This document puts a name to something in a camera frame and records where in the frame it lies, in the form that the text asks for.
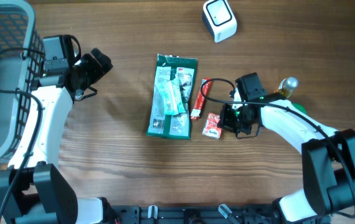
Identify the white barcode scanner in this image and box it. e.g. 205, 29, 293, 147
202, 0, 237, 43

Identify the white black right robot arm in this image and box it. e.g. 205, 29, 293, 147
218, 93, 355, 223

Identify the yellow Vim liquid bottle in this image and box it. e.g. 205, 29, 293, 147
276, 77, 299, 98

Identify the red tissue pack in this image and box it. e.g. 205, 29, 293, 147
202, 113, 222, 139

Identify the green 3M gloves packet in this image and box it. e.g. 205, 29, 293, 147
146, 54, 197, 139

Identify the light green wipes pack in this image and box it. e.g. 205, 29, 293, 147
156, 78, 186, 116

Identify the green lid jar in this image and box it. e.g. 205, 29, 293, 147
292, 103, 307, 114

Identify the grey plastic shopping basket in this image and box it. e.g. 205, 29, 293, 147
0, 1, 44, 163

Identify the black right camera cable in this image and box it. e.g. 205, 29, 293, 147
199, 77, 355, 219

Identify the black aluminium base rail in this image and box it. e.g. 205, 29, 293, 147
102, 203, 331, 224

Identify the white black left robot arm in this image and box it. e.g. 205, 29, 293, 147
0, 48, 119, 223

